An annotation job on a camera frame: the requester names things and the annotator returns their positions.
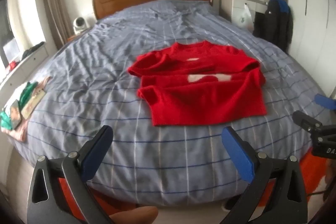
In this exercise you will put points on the red sweater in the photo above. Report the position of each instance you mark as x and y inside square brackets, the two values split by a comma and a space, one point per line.
[199, 98]

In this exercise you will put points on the small white fan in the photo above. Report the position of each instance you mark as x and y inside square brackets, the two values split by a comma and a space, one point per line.
[79, 25]

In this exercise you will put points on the white wardrobe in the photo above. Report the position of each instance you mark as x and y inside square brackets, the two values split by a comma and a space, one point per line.
[312, 16]

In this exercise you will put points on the green garment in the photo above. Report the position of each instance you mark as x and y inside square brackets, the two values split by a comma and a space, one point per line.
[26, 92]

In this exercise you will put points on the white dresser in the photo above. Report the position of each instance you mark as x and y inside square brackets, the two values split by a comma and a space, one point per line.
[236, 7]

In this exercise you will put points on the beige curtain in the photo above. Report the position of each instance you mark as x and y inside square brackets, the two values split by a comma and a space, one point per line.
[55, 3]

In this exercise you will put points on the blue garment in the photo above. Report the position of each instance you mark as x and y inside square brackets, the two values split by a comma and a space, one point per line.
[283, 6]

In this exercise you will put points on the flat picture packet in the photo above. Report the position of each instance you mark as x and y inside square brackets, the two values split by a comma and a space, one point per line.
[15, 113]

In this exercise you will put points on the grey-blue checked pillow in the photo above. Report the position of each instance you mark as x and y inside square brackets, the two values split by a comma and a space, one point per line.
[162, 6]

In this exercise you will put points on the white window bench cabinet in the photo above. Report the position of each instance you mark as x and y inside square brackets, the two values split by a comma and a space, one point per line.
[31, 61]

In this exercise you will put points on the black jacket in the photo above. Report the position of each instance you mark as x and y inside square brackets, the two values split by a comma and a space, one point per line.
[273, 24]

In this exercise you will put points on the dark clothes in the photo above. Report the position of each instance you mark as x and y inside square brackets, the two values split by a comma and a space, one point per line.
[32, 49]

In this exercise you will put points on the person's orange clothing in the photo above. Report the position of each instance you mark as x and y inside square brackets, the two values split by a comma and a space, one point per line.
[311, 176]

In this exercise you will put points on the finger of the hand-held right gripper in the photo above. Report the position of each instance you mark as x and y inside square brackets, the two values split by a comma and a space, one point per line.
[305, 120]
[325, 102]

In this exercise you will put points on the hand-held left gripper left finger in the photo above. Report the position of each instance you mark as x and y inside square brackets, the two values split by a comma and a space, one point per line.
[97, 153]

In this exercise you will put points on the person's left hand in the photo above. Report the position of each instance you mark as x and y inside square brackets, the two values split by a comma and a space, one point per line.
[134, 215]

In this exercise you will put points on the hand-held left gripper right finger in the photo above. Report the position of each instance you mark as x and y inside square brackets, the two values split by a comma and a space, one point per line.
[240, 155]

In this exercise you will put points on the bed with striped grey sheet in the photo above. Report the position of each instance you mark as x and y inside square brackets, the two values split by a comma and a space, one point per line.
[105, 98]

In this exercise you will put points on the folded green and pink clothes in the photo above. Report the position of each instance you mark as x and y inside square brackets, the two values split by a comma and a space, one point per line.
[19, 133]

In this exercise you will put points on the white plastic bag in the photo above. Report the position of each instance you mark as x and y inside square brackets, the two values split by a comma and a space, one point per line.
[245, 18]

